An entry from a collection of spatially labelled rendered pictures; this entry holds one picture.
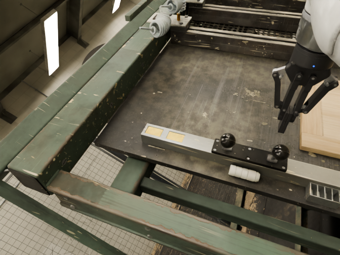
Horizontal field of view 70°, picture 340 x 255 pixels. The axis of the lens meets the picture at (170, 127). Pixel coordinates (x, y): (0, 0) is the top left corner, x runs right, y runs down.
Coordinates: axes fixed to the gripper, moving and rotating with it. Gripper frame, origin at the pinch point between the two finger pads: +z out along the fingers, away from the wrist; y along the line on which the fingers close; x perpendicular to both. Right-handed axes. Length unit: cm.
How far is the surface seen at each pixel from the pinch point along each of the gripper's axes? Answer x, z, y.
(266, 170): 7.0, 12.8, 0.7
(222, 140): 10.9, 0.8, 13.2
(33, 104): -199, 284, 423
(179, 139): 5.1, 11.7, 25.9
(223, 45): -54, 13, 26
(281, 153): 10.7, 0.1, 0.2
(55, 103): -17, 37, 101
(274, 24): -82, 13, 6
